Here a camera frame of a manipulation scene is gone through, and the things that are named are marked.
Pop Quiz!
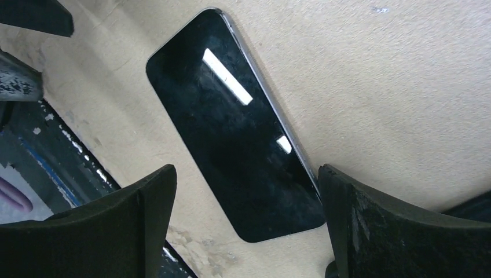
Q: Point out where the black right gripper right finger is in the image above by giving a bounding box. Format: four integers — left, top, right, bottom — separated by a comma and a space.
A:
318, 164, 490, 277

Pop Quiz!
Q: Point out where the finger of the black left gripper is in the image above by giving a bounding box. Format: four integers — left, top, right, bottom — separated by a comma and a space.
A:
1, 50, 43, 101
1, 0, 74, 37

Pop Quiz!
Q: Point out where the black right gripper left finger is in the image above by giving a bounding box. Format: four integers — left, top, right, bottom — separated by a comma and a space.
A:
1, 164, 177, 277

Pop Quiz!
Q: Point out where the silver-edged black-screen phone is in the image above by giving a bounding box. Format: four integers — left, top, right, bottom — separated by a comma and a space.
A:
146, 8, 325, 243

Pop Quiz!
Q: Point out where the black phone case with cutout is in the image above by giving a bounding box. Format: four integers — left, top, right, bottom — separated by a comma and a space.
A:
442, 191, 490, 223

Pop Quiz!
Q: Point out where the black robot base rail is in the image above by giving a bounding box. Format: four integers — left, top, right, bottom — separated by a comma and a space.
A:
0, 98, 198, 278

